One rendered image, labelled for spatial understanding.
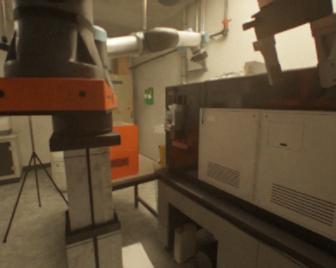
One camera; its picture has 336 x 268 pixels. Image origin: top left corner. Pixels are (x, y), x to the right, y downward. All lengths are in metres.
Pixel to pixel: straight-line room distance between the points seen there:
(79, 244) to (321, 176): 0.84
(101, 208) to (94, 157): 0.15
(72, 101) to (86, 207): 0.34
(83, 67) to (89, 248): 0.47
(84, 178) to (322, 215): 0.85
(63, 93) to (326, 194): 0.89
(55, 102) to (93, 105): 0.05
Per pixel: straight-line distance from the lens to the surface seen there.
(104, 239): 0.61
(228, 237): 1.18
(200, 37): 1.32
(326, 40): 0.37
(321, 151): 0.88
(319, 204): 0.94
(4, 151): 3.91
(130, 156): 1.58
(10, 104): 0.32
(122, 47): 0.97
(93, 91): 0.29
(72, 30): 0.34
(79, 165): 0.52
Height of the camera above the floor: 1.30
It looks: 9 degrees down
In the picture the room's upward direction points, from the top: straight up
